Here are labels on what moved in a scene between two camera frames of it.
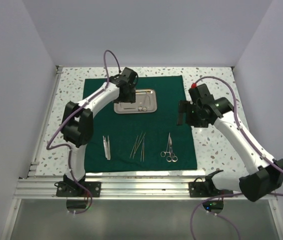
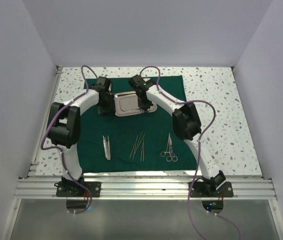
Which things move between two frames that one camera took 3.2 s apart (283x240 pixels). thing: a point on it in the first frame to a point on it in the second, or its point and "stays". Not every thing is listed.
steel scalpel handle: (108, 152) stays
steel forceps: (139, 142) stays
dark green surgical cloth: (131, 141) stays
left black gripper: (130, 98) to (111, 108)
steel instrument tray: (145, 101) stays
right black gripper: (185, 106) to (146, 106)
